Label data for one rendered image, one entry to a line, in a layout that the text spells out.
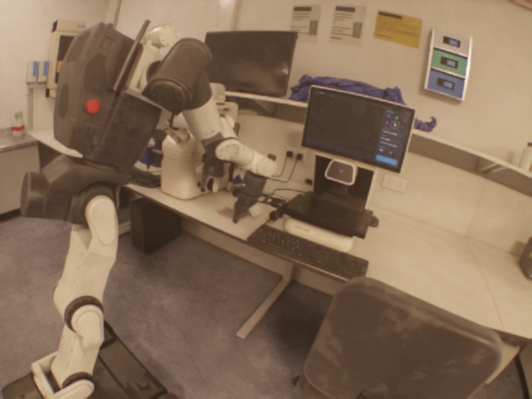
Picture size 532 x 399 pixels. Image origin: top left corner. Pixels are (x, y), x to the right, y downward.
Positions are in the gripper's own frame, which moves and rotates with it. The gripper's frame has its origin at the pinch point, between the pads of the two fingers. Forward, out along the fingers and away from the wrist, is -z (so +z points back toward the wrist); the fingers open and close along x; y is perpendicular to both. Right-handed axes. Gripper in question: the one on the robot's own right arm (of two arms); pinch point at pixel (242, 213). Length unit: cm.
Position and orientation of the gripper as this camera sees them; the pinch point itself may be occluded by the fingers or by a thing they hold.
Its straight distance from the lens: 110.4
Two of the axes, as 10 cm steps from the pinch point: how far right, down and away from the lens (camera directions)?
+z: 3.3, -8.4, -4.3
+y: -8.2, -4.8, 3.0
